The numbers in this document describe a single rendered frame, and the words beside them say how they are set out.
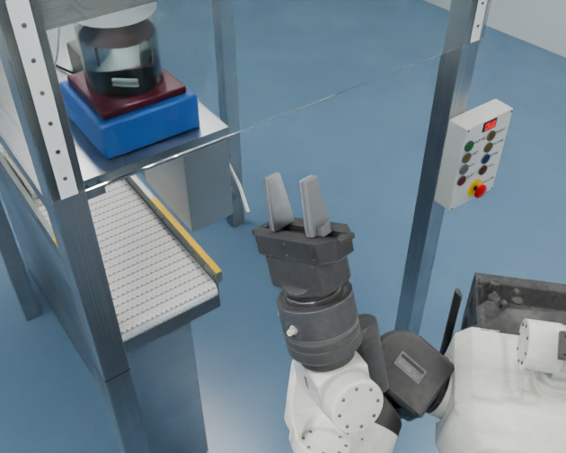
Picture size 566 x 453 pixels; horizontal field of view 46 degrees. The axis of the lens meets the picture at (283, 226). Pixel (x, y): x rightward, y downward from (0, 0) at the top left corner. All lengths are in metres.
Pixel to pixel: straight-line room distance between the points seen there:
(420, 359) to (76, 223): 0.62
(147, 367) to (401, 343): 1.05
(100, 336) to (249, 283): 1.50
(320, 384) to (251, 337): 1.90
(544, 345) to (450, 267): 2.10
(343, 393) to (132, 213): 1.19
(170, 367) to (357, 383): 1.24
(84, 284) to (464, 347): 0.69
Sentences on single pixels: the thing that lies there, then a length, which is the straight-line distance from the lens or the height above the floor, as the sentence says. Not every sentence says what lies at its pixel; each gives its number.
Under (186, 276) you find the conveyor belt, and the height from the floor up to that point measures 0.89.
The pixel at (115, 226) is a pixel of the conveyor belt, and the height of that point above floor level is 0.89.
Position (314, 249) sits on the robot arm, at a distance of 0.69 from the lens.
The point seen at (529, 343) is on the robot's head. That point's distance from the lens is 0.92.
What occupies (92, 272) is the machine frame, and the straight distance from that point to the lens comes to 1.31.
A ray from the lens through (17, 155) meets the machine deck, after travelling 1.36.
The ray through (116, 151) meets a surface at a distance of 1.17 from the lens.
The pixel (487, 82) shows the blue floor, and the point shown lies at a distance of 4.37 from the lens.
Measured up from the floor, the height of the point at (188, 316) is 0.81.
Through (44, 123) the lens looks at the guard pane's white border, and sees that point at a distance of 1.09.
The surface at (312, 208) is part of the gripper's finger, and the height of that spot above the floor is 1.62.
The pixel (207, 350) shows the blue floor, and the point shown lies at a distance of 2.64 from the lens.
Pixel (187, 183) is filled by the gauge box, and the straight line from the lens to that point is 1.37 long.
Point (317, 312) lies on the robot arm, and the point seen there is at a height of 1.52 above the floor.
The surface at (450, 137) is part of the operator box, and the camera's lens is 1.75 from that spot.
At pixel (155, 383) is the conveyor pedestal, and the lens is 1.98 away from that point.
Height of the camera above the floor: 2.07
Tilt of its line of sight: 42 degrees down
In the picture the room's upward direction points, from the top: straight up
